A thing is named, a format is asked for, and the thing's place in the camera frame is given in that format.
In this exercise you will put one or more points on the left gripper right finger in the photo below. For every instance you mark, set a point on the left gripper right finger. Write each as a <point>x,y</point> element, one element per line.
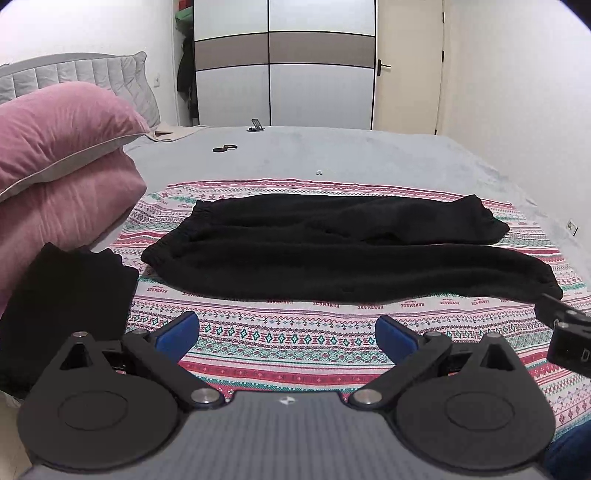
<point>416,358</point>

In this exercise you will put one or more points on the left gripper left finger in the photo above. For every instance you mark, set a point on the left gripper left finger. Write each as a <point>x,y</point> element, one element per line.
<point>155,355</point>

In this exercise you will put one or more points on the black pants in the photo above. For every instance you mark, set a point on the black pants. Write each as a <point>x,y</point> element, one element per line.
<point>353,250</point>

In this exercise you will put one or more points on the folded black clothing stack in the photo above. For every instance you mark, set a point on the folded black clothing stack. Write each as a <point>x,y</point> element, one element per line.
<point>60,293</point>

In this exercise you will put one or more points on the grey bed sheet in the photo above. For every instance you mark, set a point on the grey bed sheet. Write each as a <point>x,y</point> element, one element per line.
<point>346,161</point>

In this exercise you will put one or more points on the black glasses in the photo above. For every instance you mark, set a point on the black glasses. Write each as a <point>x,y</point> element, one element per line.
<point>225,148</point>

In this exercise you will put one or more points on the beige cloth on bed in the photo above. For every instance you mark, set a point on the beige cloth on bed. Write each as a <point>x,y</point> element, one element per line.
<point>170,133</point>

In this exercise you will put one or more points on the small phone stand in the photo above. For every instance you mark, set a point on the small phone stand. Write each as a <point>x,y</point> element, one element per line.
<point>256,126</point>

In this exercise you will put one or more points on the upper pink pillow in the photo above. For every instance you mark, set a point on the upper pink pillow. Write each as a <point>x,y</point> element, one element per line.
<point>55,131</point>

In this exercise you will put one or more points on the dark hanging clothes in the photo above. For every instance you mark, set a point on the dark hanging clothes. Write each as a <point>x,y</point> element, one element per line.
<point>186,81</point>

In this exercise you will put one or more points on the grey padded headboard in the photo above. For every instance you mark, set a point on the grey padded headboard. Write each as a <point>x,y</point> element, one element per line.
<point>123,75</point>

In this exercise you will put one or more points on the cream door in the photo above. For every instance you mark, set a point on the cream door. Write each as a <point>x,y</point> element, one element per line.
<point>410,60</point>

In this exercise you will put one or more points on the white grey wardrobe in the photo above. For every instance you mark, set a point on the white grey wardrobe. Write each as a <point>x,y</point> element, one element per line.
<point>286,63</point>

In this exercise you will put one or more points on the wall power socket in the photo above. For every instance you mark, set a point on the wall power socket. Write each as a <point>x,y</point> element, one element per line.
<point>572,227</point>

